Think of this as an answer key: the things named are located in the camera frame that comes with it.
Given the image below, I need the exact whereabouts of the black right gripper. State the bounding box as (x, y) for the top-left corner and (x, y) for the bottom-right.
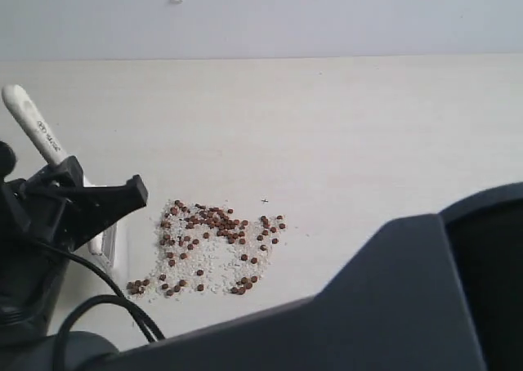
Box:
(1, 142), (149, 334)

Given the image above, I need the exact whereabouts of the white paint brush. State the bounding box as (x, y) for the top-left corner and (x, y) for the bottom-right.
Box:
(2, 85), (128, 277)

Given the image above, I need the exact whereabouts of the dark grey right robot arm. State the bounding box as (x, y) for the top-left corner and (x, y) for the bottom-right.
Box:
(1, 144), (522, 370)

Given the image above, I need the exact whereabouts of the pile of grains and pellets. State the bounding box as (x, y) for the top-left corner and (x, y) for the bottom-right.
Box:
(124, 199), (311, 305)

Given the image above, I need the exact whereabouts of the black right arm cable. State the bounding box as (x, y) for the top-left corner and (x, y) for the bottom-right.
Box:
(32, 238), (167, 371)

